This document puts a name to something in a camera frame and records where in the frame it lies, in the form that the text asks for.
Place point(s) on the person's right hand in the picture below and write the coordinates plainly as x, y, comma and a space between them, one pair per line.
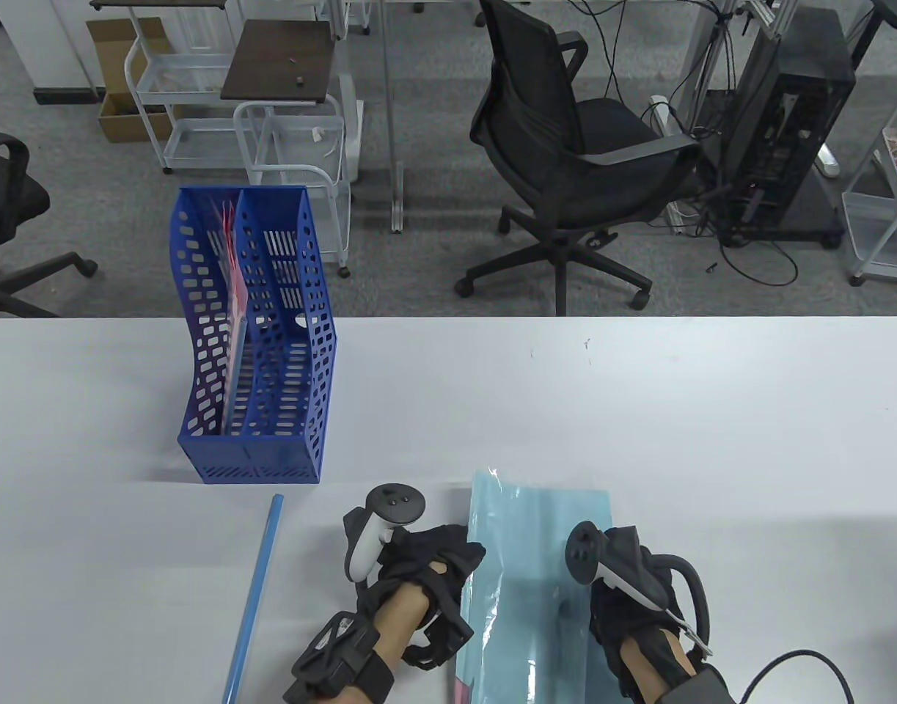
624, 616

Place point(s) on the person's left hand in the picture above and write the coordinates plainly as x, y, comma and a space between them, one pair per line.
433, 565

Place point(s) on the blue folder slide bar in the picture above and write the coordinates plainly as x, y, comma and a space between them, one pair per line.
257, 587
237, 367

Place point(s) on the light pink paper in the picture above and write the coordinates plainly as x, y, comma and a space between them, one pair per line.
229, 249

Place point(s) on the person's right forearm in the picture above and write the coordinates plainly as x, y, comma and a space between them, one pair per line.
653, 664

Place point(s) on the person's left forearm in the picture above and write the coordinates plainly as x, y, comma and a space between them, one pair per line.
400, 620

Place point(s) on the blue perforated file rack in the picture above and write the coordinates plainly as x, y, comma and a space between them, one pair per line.
287, 411

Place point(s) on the black left hand controller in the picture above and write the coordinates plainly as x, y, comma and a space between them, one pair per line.
393, 502

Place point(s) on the black hand controller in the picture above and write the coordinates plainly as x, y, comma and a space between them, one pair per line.
584, 550
393, 502

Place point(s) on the black right hand controller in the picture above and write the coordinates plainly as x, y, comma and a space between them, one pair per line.
584, 550

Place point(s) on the metal floor stand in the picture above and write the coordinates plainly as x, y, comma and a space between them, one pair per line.
397, 198

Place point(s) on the black mesh office chair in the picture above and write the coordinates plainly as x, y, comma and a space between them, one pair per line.
609, 176

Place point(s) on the white power strip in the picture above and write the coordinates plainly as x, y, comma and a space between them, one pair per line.
664, 114
829, 161

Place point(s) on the white cart with brown top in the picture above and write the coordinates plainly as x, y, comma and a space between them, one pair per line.
279, 59

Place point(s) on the black computer tower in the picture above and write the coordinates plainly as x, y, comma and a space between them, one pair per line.
793, 110

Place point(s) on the cardboard box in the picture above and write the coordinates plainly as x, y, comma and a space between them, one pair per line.
118, 117

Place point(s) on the white cabinet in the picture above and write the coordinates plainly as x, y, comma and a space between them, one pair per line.
52, 44

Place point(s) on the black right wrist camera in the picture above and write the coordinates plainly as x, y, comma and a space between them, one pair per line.
694, 689

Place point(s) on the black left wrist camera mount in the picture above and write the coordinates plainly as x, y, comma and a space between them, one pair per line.
334, 660

